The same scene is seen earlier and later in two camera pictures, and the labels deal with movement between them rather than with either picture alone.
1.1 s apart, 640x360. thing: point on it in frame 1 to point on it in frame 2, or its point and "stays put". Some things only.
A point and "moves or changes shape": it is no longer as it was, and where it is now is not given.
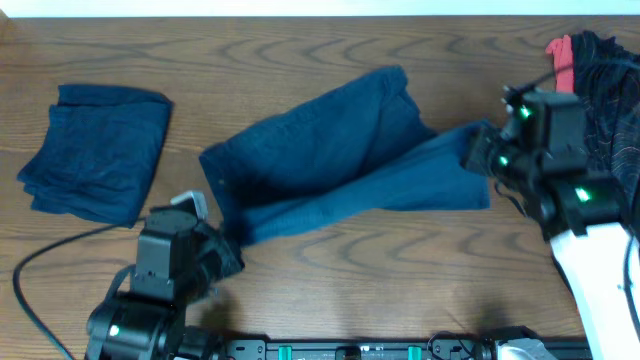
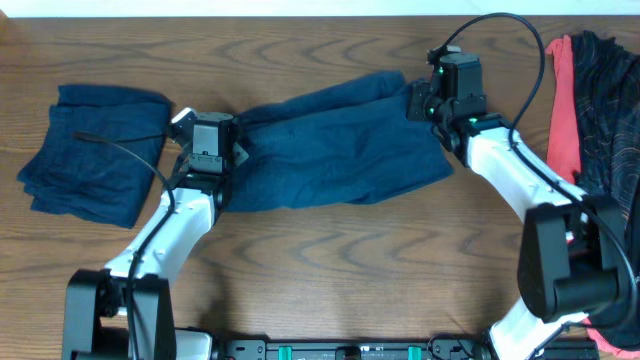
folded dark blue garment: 98,155 stays put
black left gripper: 233,261 to 238,154
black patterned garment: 606,73 stays put
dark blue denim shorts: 366,146 moves or changes shape
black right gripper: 481,142 to 417,91
